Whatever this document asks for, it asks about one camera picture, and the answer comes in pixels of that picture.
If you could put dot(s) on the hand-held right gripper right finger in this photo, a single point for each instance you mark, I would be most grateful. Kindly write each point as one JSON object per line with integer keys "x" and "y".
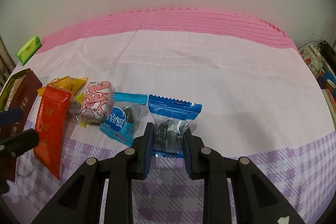
{"x": 187, "y": 150}

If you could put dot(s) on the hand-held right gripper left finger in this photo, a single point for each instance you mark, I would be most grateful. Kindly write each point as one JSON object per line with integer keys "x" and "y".
{"x": 148, "y": 145}

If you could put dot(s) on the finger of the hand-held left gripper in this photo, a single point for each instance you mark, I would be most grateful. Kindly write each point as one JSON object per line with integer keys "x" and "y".
{"x": 14, "y": 114}
{"x": 23, "y": 140}

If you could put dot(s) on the gold tin box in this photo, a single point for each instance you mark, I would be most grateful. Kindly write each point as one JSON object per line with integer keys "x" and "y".
{"x": 23, "y": 92}

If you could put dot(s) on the red snack packet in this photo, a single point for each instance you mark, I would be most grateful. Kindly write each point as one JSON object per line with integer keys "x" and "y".
{"x": 50, "y": 121}

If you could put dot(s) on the dark blue clear snack packet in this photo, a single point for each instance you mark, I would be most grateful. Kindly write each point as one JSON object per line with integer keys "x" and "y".
{"x": 170, "y": 113}

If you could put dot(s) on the light blue snack packet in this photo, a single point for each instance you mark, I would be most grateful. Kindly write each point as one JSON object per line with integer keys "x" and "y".
{"x": 118, "y": 116}

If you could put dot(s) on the small clear yellow-edged packet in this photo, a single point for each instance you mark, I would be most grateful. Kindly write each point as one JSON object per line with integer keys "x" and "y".
{"x": 74, "y": 108}

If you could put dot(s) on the yellow snack packet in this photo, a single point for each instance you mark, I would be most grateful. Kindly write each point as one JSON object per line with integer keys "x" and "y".
{"x": 74, "y": 83}

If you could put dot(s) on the pink patterned candy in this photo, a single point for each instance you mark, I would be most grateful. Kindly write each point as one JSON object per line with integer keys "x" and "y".
{"x": 95, "y": 100}

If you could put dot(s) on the green tissue pack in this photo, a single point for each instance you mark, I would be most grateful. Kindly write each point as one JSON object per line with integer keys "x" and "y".
{"x": 29, "y": 49}

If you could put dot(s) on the pink and purple checked tablecloth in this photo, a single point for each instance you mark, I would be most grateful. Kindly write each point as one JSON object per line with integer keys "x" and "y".
{"x": 210, "y": 69}

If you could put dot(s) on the floral white pot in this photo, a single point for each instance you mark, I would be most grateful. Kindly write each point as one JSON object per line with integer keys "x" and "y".
{"x": 312, "y": 61}

